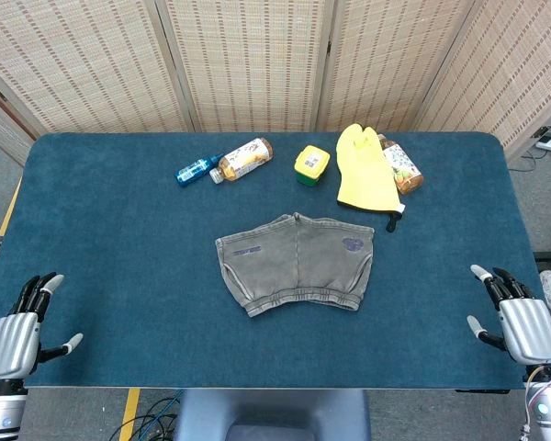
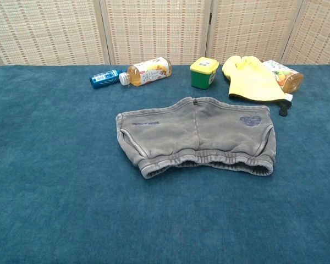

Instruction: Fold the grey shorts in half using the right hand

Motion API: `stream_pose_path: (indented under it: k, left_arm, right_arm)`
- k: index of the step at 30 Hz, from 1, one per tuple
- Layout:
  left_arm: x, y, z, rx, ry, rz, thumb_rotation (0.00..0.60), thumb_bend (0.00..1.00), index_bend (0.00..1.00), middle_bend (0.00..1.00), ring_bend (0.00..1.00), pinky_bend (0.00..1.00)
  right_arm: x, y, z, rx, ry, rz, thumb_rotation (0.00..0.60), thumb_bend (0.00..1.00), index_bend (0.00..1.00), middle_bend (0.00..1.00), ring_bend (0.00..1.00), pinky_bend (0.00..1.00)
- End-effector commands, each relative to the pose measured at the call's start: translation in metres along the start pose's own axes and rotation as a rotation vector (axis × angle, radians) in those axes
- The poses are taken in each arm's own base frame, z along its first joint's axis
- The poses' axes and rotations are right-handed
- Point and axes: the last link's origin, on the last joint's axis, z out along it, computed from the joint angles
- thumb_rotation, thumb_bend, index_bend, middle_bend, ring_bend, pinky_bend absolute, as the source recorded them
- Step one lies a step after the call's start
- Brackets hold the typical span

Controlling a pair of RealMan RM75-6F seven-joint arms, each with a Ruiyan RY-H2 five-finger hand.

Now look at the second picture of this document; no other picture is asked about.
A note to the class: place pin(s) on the blue carpet surface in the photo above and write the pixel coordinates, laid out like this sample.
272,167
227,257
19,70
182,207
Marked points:
71,178

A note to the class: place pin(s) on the grey shorts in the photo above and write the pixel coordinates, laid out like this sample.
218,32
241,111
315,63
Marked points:
181,137

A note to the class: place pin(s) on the tea bottle with white cap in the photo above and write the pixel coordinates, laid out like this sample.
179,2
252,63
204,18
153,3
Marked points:
149,72

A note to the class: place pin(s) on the blue drink can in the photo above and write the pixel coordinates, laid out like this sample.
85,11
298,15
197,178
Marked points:
104,78

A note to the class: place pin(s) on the yellow glove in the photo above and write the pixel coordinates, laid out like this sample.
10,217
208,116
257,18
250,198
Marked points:
250,79

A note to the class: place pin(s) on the fruit label drink bottle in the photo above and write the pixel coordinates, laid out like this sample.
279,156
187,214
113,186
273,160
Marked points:
287,77

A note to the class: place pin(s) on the small black clip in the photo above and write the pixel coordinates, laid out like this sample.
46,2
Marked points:
283,108

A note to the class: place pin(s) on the green tub with yellow lid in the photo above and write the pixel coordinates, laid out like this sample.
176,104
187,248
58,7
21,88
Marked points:
203,74

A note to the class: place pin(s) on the woven folding screen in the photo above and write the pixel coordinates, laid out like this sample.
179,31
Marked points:
159,30

